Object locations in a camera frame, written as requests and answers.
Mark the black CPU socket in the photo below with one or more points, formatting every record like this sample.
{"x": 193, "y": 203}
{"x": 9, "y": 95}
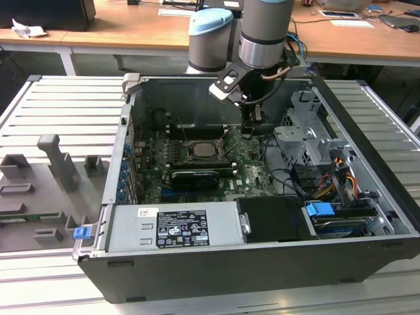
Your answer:
{"x": 188, "y": 159}

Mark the hard disk drive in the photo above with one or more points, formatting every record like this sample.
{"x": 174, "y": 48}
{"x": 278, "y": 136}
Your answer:
{"x": 341, "y": 226}

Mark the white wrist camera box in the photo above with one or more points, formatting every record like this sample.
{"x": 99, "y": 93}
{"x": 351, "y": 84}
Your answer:
{"x": 223, "y": 88}

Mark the grey case release latch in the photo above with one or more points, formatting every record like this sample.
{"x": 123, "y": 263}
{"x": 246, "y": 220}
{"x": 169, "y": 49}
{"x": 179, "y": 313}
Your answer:
{"x": 130, "y": 83}

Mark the white paper sheet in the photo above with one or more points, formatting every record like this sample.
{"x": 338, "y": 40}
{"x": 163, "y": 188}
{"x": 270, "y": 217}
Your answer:
{"x": 352, "y": 23}

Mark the green RAM stick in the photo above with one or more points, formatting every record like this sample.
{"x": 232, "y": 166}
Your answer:
{"x": 23, "y": 217}

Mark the blue case latch clip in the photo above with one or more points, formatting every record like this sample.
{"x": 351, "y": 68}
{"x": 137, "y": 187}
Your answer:
{"x": 81, "y": 233}

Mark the black open PC case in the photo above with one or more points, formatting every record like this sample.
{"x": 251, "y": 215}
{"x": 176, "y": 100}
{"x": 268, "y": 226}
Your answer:
{"x": 229, "y": 279}

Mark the silver square CPU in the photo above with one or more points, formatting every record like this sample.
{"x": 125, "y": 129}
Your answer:
{"x": 203, "y": 150}

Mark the grey laptop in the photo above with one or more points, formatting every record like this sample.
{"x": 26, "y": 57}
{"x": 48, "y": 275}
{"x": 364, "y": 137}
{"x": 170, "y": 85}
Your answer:
{"x": 398, "y": 21}

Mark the black graphics card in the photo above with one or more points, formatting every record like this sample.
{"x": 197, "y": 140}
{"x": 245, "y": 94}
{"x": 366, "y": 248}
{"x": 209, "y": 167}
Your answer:
{"x": 195, "y": 178}

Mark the grey plastic parts rack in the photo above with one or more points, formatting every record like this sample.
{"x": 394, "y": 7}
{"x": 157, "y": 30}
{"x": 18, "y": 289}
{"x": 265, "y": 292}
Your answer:
{"x": 49, "y": 197}

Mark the black computer mouse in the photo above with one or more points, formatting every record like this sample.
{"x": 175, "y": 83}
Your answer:
{"x": 411, "y": 28}

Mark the crumpled white paper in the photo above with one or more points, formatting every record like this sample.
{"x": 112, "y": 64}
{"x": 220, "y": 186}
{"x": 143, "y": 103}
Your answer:
{"x": 26, "y": 29}

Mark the black RAM slot bank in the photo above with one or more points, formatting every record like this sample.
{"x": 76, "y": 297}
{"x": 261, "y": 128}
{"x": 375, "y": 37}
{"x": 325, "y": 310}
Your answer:
{"x": 197, "y": 131}
{"x": 226, "y": 165}

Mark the wooden desk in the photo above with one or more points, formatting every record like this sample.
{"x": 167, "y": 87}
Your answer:
{"x": 131, "y": 29}

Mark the blue disk carrier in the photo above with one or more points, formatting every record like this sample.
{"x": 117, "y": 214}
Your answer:
{"x": 320, "y": 210}

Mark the white framed tablet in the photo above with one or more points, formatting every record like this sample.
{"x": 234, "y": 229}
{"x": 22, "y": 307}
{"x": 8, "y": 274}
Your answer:
{"x": 338, "y": 13}

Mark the green motherboard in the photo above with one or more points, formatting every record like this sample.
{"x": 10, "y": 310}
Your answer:
{"x": 249, "y": 177}

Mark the white desk label plate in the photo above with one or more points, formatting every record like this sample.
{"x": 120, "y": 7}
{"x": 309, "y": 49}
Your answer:
{"x": 174, "y": 12}

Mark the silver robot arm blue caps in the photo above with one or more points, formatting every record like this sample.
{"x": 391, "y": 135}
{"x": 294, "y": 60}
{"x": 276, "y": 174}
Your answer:
{"x": 262, "y": 33}

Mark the silver power supply with label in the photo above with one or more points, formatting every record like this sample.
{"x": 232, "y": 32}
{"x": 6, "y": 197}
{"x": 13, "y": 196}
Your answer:
{"x": 131, "y": 226}

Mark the silver metal drive cage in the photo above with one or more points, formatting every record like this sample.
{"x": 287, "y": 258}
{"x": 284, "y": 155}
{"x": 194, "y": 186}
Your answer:
{"x": 305, "y": 141}

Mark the black box on desk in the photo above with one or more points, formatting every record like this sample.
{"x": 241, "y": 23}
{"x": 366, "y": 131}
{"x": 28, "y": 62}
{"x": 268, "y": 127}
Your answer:
{"x": 46, "y": 14}

